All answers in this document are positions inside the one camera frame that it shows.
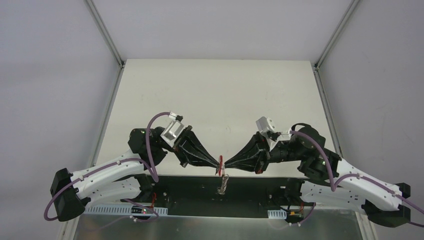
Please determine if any grey red keyring holder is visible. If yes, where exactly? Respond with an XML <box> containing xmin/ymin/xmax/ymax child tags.
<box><xmin>216</xmin><ymin>155</ymin><xmax>230</xmax><ymax>196</ymax></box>

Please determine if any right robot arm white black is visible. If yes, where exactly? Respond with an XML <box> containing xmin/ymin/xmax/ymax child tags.
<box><xmin>224</xmin><ymin>121</ymin><xmax>411</xmax><ymax>228</ymax></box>

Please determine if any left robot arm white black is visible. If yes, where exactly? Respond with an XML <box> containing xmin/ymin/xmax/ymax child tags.
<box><xmin>44</xmin><ymin>126</ymin><xmax>220</xmax><ymax>222</ymax></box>

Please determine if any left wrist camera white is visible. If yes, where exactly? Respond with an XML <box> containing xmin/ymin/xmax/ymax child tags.
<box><xmin>160</xmin><ymin>111</ymin><xmax>185</xmax><ymax>148</ymax></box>

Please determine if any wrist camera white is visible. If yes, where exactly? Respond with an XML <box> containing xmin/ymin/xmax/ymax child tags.
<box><xmin>255</xmin><ymin>116</ymin><xmax>290</xmax><ymax>142</ymax></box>
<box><xmin>160</xmin><ymin>111</ymin><xmax>185</xmax><ymax>148</ymax></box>

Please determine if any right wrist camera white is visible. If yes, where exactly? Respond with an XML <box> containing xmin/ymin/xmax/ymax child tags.
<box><xmin>255</xmin><ymin>116</ymin><xmax>290</xmax><ymax>142</ymax></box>

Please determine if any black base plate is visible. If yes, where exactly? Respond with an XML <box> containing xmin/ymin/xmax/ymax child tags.
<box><xmin>87</xmin><ymin>172</ymin><xmax>342</xmax><ymax>220</ymax></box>

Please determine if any right white slotted cable duct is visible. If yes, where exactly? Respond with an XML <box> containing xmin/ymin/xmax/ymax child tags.
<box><xmin>267</xmin><ymin>209</ymin><xmax>287</xmax><ymax>220</ymax></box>

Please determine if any white slotted cable duct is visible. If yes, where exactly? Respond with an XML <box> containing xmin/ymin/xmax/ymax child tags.
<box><xmin>267</xmin><ymin>209</ymin><xmax>287</xmax><ymax>220</ymax></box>
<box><xmin>84</xmin><ymin>204</ymin><xmax>155</xmax><ymax>217</ymax></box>

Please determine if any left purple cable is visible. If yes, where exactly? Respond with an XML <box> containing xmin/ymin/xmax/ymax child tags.
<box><xmin>43</xmin><ymin>111</ymin><xmax>173</xmax><ymax>222</ymax></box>

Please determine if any left white slotted cable duct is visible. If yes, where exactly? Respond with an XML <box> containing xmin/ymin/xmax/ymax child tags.
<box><xmin>84</xmin><ymin>204</ymin><xmax>155</xmax><ymax>217</ymax></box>

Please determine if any left aluminium frame post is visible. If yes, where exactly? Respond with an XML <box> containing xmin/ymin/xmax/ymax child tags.
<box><xmin>83</xmin><ymin>0</ymin><xmax>125</xmax><ymax>69</ymax></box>

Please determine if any aluminium frame post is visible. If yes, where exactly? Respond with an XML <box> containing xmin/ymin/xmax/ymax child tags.
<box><xmin>314</xmin><ymin>0</ymin><xmax>362</xmax><ymax>71</ymax></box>
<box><xmin>83</xmin><ymin>0</ymin><xmax>125</xmax><ymax>69</ymax></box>

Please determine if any right aluminium frame post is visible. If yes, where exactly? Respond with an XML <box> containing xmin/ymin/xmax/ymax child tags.
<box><xmin>314</xmin><ymin>0</ymin><xmax>362</xmax><ymax>71</ymax></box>

